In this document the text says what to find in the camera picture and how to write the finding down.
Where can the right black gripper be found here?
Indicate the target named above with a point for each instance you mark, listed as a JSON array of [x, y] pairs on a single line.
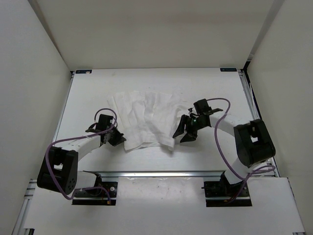
[[184, 120]]

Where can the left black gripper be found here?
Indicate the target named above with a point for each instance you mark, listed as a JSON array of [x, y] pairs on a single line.
[[119, 139]]

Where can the white fabric skirt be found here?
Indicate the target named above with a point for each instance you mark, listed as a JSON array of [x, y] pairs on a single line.
[[147, 119]]

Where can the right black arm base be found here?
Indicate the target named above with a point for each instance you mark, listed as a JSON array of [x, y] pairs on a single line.
[[223, 194]]

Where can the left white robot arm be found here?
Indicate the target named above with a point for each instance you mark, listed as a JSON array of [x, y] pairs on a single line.
[[59, 170]]

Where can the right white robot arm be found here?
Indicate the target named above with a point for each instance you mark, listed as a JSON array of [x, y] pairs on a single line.
[[253, 142]]

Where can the right blue corner label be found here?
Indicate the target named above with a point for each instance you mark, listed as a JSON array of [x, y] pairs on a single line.
[[228, 69]]

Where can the blue corner label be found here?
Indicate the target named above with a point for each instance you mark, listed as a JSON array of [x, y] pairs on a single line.
[[83, 71], [228, 69]]

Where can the left blue corner label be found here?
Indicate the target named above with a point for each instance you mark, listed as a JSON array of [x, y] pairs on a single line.
[[83, 71]]

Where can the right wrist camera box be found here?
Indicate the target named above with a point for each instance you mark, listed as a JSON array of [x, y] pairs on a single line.
[[202, 107]]

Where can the aluminium table frame rail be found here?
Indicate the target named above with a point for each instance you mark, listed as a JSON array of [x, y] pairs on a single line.
[[159, 174]]

